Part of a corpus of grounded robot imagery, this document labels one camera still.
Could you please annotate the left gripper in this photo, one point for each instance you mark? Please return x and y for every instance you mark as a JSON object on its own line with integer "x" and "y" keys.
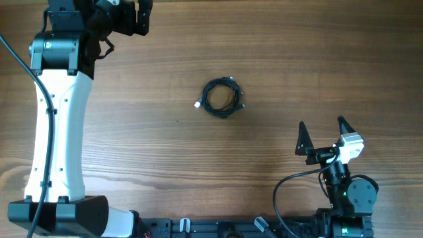
{"x": 128, "y": 26}

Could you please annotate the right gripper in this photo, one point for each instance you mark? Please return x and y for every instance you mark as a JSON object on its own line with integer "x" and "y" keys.
{"x": 322, "y": 154}

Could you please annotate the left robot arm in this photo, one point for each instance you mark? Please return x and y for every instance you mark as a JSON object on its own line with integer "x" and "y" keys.
{"x": 62, "y": 64}

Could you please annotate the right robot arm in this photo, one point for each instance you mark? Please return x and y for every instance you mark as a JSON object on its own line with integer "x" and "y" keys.
{"x": 351, "y": 197}

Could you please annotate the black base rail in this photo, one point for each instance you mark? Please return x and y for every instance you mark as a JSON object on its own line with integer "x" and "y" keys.
{"x": 255, "y": 228}

